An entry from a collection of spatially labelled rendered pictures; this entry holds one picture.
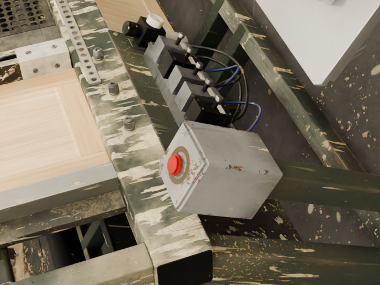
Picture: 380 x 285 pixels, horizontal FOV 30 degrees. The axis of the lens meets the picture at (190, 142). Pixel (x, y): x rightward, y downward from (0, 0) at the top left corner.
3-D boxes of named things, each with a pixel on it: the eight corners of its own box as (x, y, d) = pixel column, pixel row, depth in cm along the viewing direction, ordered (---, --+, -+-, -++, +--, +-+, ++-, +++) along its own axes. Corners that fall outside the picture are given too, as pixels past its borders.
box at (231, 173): (288, 175, 128) (206, 163, 118) (255, 221, 134) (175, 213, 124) (260, 132, 136) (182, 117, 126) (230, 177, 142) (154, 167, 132)
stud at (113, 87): (120, 95, 167) (119, 85, 165) (110, 97, 166) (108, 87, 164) (117, 89, 168) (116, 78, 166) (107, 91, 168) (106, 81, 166)
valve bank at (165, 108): (286, 125, 157) (198, 107, 144) (254, 172, 164) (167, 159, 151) (206, 7, 191) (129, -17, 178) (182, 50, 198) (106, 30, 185)
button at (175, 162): (190, 165, 123) (180, 163, 122) (180, 181, 125) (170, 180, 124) (183, 149, 125) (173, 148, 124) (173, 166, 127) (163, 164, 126)
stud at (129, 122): (136, 130, 158) (135, 120, 156) (125, 133, 157) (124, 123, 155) (133, 123, 159) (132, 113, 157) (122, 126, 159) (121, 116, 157)
